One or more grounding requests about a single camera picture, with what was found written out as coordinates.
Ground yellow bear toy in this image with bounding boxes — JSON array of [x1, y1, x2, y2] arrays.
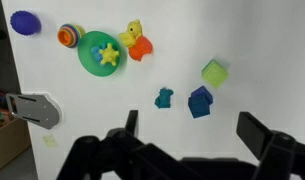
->
[[118, 19, 144, 48]]

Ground rainbow stacking cups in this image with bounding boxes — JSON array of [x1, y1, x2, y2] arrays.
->
[[56, 23, 86, 49]]

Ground yellow-green toy block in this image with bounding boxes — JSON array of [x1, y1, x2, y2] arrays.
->
[[201, 58, 230, 90]]

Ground green plastic bowl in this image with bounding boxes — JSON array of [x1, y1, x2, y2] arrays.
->
[[77, 30, 124, 78]]

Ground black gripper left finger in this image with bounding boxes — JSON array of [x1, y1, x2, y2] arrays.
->
[[56, 109, 193, 180]]

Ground brown toy box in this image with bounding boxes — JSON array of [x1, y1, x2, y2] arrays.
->
[[0, 89, 32, 176]]

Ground purple spiky ball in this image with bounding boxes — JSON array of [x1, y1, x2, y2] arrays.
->
[[9, 10, 42, 37]]

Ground grey metal mounting plate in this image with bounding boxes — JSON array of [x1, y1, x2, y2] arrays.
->
[[5, 92, 62, 131]]

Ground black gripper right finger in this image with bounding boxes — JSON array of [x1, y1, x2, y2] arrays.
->
[[236, 111, 305, 180]]

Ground teal animal toy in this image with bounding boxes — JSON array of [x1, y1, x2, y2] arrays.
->
[[154, 87, 175, 110]]

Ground light blue toy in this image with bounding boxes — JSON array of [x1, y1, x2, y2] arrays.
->
[[90, 45, 104, 64]]

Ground yellow spiky toy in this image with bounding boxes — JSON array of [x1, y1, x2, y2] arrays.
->
[[98, 42, 121, 67]]

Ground orange animal toy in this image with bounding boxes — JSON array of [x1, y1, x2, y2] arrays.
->
[[127, 35, 154, 62]]

